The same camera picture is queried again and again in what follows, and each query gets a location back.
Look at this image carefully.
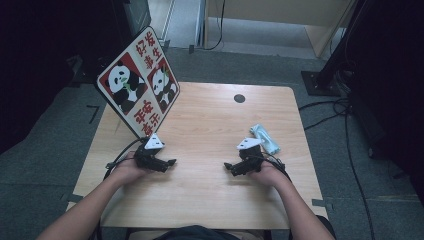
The black chair armrest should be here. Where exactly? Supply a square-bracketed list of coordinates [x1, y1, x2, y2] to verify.
[315, 214, 337, 240]

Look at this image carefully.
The long black floor cable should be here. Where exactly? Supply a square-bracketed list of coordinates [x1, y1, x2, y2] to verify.
[343, 113, 377, 240]

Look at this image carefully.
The grey floor tape mark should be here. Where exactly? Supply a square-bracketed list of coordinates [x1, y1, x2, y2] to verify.
[60, 192, 84, 204]
[311, 198, 335, 212]

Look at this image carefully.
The person's dark clothing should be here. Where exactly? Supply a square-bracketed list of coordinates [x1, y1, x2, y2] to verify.
[153, 224, 242, 240]

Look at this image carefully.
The person's left hand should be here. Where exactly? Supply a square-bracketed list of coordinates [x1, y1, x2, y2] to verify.
[114, 151, 148, 187]

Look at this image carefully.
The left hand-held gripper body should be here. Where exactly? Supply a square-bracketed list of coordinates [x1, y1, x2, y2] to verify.
[134, 133, 166, 170]

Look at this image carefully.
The right hand-held gripper cable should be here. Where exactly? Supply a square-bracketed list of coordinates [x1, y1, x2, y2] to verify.
[260, 150, 292, 183]

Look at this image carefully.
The person's right hand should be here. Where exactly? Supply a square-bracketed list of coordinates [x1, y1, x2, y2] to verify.
[250, 159, 292, 188]

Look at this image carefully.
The black stand base plate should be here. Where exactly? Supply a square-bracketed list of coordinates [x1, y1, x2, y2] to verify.
[300, 70, 342, 98]

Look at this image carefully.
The black stand pole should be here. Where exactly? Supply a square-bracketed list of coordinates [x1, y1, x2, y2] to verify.
[315, 0, 369, 88]

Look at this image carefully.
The light blue cloth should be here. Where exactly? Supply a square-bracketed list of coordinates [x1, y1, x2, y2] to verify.
[249, 123, 282, 155]

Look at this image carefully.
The dark stand base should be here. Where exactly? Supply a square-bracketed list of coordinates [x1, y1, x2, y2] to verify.
[65, 54, 101, 88]

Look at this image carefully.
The looped black floor cable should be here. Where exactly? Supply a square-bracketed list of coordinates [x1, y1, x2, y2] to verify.
[297, 95, 352, 132]

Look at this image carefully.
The light wooden cabinet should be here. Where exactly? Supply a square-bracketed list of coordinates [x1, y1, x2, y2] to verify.
[203, 0, 355, 60]

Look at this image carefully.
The dark cabinet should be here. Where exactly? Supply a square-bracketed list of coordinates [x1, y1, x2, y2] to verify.
[122, 0, 153, 35]

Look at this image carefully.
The panda picture board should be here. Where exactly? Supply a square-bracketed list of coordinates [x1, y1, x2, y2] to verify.
[95, 25, 181, 140]

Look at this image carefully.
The black floor tape mark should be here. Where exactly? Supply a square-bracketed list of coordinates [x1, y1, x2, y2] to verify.
[86, 104, 101, 125]

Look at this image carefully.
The black hanging cable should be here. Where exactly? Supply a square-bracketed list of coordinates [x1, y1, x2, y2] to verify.
[204, 0, 227, 52]

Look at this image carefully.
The hand-held gripper cable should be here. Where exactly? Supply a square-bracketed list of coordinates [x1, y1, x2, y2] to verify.
[103, 136, 148, 182]
[260, 150, 292, 183]

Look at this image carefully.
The left hand-held gripper cable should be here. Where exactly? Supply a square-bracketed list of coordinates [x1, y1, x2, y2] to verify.
[103, 136, 148, 182]

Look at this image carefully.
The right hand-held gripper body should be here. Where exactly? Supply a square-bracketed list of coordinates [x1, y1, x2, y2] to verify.
[236, 137, 267, 175]

